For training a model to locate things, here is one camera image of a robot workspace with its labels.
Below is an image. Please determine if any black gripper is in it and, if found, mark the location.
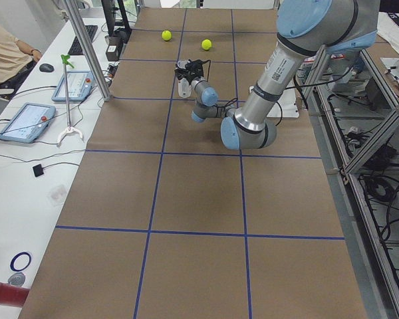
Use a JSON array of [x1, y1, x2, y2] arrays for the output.
[[174, 59, 203, 80]]

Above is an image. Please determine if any clear tennis ball can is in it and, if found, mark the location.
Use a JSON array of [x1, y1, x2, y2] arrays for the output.
[[178, 79, 192, 98]]

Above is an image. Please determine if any yellow tennis ball Wilson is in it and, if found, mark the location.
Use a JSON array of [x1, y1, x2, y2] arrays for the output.
[[201, 39, 212, 51]]

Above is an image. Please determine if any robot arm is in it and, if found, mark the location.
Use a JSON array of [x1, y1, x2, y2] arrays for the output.
[[175, 1, 380, 150]]

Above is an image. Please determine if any yellow tennis ball far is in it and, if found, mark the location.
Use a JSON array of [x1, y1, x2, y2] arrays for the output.
[[162, 30, 172, 42]]

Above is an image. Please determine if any black box with label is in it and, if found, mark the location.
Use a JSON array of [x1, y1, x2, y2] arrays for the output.
[[106, 37, 123, 62]]

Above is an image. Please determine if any black computer monitor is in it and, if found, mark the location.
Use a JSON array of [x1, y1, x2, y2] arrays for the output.
[[101, 0, 132, 41]]

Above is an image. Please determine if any black keyboard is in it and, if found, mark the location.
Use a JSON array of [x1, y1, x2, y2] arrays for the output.
[[67, 25, 99, 56]]

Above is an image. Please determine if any blue teach pendant far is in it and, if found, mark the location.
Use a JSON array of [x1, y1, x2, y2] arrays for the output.
[[51, 70, 94, 102]]

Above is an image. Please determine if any blue teach pendant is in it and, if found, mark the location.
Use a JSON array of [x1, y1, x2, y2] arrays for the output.
[[0, 103, 56, 144], [51, 70, 94, 102]]

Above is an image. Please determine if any green white reacher grabber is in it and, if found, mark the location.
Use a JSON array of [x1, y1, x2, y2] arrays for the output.
[[57, 54, 84, 147]]

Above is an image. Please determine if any black computer mouse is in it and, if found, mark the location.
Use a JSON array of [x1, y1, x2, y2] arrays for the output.
[[39, 63, 55, 73]]

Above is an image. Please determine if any brown paper table mat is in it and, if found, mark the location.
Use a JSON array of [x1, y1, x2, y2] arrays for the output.
[[20, 9, 367, 318]]

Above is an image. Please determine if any blue teach pendant near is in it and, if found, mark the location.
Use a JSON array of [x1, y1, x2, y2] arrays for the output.
[[0, 103, 56, 144]]

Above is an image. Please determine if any person in beige shirt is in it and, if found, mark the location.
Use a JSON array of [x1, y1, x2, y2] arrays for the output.
[[0, 25, 42, 91]]

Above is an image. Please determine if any small black square device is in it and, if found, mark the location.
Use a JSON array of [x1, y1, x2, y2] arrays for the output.
[[33, 164, 45, 177]]

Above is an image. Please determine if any blue tape roll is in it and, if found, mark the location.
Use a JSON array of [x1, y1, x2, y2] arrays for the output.
[[9, 251, 32, 272]]

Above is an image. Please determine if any red cylinder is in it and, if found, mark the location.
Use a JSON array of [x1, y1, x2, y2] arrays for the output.
[[0, 282, 30, 308]]

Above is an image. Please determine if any aluminium frame post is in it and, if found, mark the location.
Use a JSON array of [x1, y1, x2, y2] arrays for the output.
[[63, 0, 111, 102]]

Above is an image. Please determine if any aluminium side frame rack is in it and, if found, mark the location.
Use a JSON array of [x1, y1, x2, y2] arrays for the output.
[[304, 43, 399, 318]]

